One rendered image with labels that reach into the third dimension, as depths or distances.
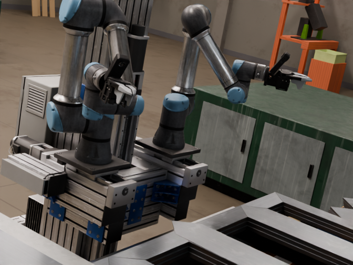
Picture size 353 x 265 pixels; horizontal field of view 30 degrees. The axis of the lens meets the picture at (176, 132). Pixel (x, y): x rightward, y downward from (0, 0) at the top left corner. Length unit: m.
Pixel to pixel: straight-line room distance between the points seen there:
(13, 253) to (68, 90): 0.92
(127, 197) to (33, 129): 0.66
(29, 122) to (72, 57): 0.66
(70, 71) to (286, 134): 3.00
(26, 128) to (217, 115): 2.75
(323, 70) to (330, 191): 6.76
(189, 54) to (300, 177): 2.39
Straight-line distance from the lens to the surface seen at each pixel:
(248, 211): 2.94
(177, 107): 2.96
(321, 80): 11.78
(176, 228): 2.60
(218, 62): 2.92
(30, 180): 2.71
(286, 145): 5.27
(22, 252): 1.79
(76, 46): 2.50
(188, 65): 3.08
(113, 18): 2.50
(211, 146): 5.66
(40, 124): 3.03
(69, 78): 2.53
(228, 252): 2.50
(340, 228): 3.07
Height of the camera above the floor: 1.88
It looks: 15 degrees down
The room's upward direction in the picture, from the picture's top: 11 degrees clockwise
